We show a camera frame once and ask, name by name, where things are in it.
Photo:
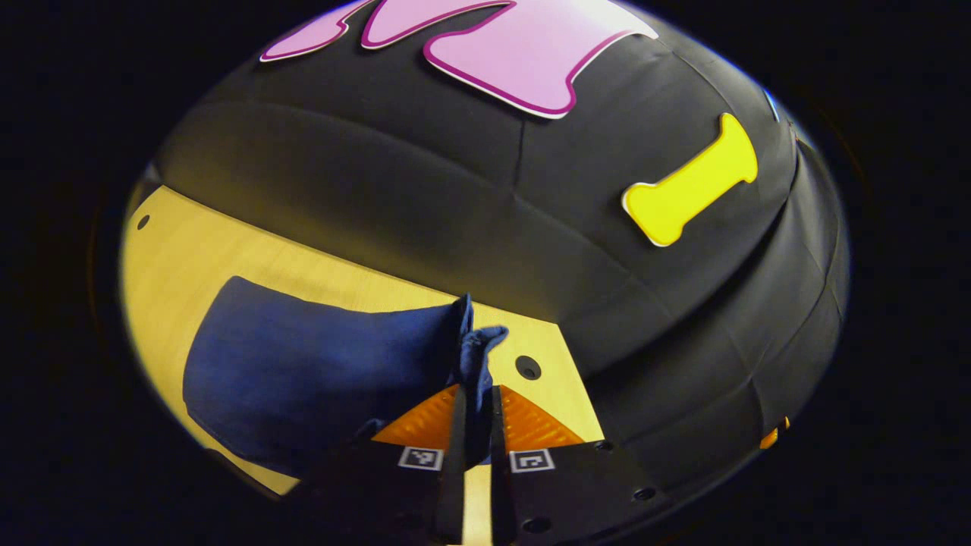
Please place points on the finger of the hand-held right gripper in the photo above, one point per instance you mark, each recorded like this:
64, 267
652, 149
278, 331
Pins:
772, 436

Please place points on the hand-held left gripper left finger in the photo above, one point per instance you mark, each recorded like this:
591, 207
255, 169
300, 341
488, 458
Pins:
451, 493

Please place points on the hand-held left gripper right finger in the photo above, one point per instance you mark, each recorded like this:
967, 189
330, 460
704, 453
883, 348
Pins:
501, 500

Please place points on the blue denim jeans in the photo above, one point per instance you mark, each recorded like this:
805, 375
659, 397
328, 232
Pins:
303, 364

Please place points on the black backdrop cloth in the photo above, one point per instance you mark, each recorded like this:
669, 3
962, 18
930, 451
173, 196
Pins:
379, 189

